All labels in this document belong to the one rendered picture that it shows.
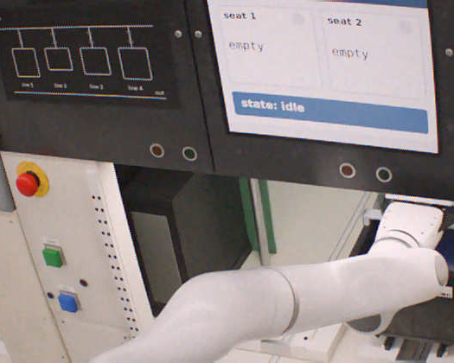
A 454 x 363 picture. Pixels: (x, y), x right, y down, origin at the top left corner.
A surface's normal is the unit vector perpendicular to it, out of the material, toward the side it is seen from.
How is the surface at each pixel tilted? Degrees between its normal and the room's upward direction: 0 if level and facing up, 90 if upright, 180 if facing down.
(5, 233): 90
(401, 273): 48
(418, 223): 6
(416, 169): 90
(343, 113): 90
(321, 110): 90
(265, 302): 65
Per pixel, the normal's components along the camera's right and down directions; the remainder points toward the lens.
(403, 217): -0.15, -0.86
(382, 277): 0.08, -0.21
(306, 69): -0.41, 0.53
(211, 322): 0.32, -0.04
